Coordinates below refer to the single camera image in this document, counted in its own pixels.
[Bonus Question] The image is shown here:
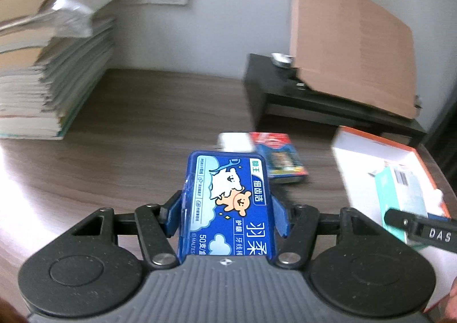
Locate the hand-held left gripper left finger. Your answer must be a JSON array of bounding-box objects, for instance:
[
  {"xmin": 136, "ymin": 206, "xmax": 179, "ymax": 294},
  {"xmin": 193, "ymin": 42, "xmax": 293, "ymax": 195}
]
[{"xmin": 71, "ymin": 190, "xmax": 183, "ymax": 270}]

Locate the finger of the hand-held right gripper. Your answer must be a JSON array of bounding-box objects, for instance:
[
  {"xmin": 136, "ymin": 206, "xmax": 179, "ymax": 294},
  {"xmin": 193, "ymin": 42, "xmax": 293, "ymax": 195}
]
[{"xmin": 384, "ymin": 208, "xmax": 457, "ymax": 252}]

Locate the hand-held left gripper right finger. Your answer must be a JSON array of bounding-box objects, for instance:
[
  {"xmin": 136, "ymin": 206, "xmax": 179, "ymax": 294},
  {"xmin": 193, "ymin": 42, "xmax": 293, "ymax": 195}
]
[{"xmin": 272, "ymin": 192, "xmax": 386, "ymax": 270}]

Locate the blue dental floss box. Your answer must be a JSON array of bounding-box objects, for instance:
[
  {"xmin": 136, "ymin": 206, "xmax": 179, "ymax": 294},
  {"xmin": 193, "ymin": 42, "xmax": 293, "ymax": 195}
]
[{"xmin": 177, "ymin": 151, "xmax": 280, "ymax": 258}]

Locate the red and blue card box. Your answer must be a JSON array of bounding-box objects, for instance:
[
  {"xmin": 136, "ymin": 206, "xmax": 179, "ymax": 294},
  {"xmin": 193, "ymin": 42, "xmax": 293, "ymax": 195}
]
[{"xmin": 249, "ymin": 132, "xmax": 309, "ymax": 184}]

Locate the white charger plug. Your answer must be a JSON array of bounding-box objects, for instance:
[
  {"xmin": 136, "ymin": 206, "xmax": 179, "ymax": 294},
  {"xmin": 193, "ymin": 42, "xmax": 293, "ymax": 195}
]
[{"xmin": 218, "ymin": 132, "xmax": 252, "ymax": 152}]

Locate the white orange storage box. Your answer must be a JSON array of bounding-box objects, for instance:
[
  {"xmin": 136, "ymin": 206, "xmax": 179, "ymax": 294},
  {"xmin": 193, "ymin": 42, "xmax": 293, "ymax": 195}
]
[{"xmin": 330, "ymin": 125, "xmax": 452, "ymax": 248}]

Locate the teal carton box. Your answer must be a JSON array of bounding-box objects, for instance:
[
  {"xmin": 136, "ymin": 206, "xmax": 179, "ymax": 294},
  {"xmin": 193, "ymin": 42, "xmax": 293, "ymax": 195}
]
[{"xmin": 368, "ymin": 161, "xmax": 440, "ymax": 247}]

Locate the black monitor riser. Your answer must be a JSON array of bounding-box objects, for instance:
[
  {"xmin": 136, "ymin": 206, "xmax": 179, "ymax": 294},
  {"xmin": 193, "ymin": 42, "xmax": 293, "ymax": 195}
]
[{"xmin": 244, "ymin": 53, "xmax": 428, "ymax": 147}]

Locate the round metal cap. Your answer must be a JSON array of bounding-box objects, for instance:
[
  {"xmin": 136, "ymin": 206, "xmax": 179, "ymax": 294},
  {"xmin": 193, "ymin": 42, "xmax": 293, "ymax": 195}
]
[{"xmin": 270, "ymin": 53, "xmax": 294, "ymax": 68}]

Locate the stack of books and papers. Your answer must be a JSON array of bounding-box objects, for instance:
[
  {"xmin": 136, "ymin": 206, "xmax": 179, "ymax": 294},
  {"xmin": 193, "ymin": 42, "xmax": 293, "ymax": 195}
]
[{"xmin": 0, "ymin": 0, "xmax": 118, "ymax": 140}]

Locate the brown cardboard sheet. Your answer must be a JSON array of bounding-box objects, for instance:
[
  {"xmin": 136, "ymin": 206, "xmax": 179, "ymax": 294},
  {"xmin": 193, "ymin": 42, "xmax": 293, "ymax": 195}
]
[{"xmin": 288, "ymin": 0, "xmax": 418, "ymax": 120}]

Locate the crumpled grey plastic bag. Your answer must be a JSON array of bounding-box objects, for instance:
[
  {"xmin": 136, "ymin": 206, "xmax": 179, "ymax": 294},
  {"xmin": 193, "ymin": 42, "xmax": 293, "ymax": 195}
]
[{"xmin": 36, "ymin": 0, "xmax": 143, "ymax": 38}]

